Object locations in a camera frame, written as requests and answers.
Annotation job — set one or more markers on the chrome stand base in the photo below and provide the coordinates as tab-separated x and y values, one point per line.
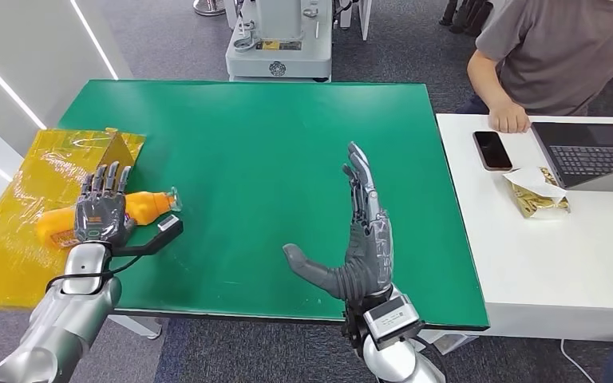
208	7

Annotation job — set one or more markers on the person's forearm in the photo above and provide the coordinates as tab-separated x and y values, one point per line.
489	87

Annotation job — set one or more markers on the black smartphone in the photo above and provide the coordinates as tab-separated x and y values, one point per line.
492	151

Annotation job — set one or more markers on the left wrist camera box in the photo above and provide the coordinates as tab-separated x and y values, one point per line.
169	227

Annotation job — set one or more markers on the white desk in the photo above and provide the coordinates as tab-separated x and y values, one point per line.
550	275

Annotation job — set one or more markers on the grey laptop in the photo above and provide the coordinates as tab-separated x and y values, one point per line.
592	157

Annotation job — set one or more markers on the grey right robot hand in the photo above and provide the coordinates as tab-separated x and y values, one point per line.
370	259

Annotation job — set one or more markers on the black stand legs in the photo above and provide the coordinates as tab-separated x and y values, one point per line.
465	18

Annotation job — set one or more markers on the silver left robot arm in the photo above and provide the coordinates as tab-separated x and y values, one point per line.
74	312

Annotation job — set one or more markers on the gold snack bag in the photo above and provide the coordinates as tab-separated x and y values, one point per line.
536	198

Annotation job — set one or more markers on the white grey machine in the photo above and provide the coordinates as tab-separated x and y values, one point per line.
279	58

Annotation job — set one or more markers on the green table mat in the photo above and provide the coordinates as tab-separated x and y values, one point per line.
264	158

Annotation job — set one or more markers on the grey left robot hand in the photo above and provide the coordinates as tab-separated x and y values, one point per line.
100	217

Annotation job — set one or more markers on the white table leg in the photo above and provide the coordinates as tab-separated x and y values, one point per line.
137	325
454	342

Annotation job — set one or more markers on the person's hand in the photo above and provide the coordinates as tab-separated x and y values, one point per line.
509	119

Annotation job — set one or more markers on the orange plastic bottle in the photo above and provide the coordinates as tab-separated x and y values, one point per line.
145	206

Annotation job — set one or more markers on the person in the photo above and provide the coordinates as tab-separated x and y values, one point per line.
565	53

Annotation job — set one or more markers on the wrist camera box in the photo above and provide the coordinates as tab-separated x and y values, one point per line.
391	317
169	227

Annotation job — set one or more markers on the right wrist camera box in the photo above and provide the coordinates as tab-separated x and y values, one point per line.
391	317

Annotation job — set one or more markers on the yellow taped cardboard box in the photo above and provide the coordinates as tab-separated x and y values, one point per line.
10	253

